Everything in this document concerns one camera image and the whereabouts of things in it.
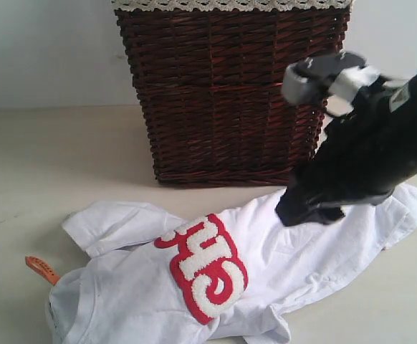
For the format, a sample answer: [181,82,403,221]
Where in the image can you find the white t-shirt red lettering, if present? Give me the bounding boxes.
[46,184,417,343]

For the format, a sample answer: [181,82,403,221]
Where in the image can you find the dark brown wicker basket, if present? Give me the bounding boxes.
[115,5,350,187]

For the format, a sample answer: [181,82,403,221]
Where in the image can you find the orange clothing tag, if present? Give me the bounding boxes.
[25,256,60,286]

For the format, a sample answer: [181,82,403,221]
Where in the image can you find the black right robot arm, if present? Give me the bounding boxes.
[275,52,417,226]

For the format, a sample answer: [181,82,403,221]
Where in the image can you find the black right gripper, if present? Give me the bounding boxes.
[276,108,395,226]

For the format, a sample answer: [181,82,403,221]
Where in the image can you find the beige lace basket liner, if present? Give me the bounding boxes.
[110,0,354,12]

